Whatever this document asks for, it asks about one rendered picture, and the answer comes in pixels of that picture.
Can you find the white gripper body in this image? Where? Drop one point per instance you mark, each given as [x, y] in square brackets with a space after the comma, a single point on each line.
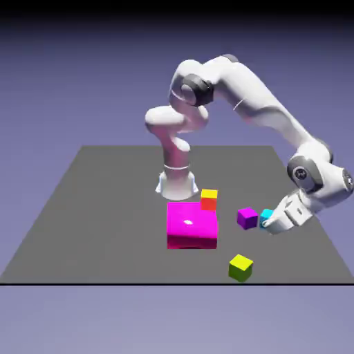
[282, 218]

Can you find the small cyan cube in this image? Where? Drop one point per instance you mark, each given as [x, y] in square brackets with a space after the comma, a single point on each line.
[266, 214]

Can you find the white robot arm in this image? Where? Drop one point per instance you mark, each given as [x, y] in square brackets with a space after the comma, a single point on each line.
[257, 102]

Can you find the small purple cube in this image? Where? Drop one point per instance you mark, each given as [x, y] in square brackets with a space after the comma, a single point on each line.
[247, 218]

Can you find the small yellow-green cube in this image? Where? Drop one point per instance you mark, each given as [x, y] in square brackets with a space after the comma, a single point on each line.
[240, 267]

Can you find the small orange cube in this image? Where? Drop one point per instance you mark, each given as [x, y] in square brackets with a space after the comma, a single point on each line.
[208, 199]

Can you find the large magenta box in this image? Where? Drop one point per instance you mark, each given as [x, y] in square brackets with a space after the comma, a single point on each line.
[190, 224]

